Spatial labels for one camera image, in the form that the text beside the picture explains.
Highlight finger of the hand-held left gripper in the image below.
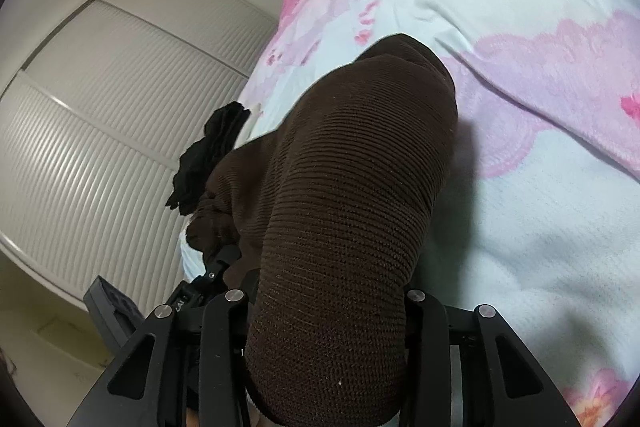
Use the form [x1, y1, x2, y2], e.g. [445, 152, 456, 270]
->
[204, 245, 242, 293]

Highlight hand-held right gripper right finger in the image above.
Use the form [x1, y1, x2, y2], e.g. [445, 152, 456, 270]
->
[402, 289, 583, 427]

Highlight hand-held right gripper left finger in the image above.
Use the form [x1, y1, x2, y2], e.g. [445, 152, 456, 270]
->
[67, 289, 253, 427]

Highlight dark brown fleece pants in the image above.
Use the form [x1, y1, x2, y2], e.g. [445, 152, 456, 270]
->
[185, 33, 459, 426]

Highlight black folded clothes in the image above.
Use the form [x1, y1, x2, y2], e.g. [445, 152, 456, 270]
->
[167, 102, 253, 216]

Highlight white louvered wardrobe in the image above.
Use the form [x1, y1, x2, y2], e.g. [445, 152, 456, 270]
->
[0, 0, 278, 323]

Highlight pink floral blanket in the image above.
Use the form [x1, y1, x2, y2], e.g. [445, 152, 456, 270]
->
[179, 0, 640, 427]

